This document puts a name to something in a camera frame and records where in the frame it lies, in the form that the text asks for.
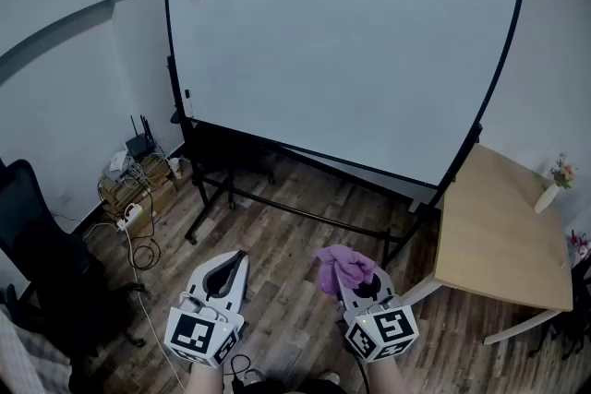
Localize person's black trousers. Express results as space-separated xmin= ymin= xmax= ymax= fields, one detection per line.
xmin=230 ymin=376 xmax=345 ymax=394

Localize long white floor cable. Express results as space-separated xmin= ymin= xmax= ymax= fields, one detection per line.
xmin=82 ymin=221 xmax=186 ymax=389

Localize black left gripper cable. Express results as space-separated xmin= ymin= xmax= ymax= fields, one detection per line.
xmin=229 ymin=353 xmax=251 ymax=385

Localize black looped floor cable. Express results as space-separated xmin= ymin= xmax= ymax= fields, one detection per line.
xmin=131 ymin=238 xmax=163 ymax=269

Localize white vase with flowers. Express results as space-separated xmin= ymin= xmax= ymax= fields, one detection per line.
xmin=534 ymin=152 xmax=578 ymax=214

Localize person's left forearm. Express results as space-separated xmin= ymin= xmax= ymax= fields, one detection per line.
xmin=184 ymin=359 xmax=227 ymax=394

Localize red small decorations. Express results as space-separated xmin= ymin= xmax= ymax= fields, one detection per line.
xmin=571 ymin=229 xmax=591 ymax=260

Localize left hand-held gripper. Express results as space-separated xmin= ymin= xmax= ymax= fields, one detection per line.
xmin=164 ymin=250 xmax=251 ymax=368

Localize black mesh office chair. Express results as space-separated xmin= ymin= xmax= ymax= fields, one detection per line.
xmin=0 ymin=159 xmax=147 ymax=359

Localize person's right forearm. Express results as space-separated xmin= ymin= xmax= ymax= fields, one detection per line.
xmin=364 ymin=355 xmax=416 ymax=394

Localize large whiteboard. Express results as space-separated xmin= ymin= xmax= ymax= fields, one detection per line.
xmin=162 ymin=0 xmax=528 ymax=191

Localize white power strip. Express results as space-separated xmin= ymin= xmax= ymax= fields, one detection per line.
xmin=116 ymin=203 xmax=143 ymax=231

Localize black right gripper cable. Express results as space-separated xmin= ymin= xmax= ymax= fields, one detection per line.
xmin=354 ymin=350 xmax=371 ymax=394

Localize purple cloth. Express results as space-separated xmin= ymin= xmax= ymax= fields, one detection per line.
xmin=316 ymin=244 xmax=376 ymax=296

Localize black router with antennas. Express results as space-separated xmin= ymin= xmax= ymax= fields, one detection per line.
xmin=125 ymin=114 xmax=161 ymax=161

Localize wooden table white legs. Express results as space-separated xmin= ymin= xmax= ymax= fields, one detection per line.
xmin=401 ymin=143 xmax=575 ymax=346

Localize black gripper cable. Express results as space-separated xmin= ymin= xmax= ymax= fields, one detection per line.
xmin=229 ymin=353 xmax=251 ymax=385
xmin=354 ymin=350 xmax=371 ymax=394

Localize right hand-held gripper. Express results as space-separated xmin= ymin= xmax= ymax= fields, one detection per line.
xmin=335 ymin=267 xmax=419 ymax=364

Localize stack of cardboard boxes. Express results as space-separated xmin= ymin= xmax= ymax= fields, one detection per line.
xmin=99 ymin=156 xmax=179 ymax=227

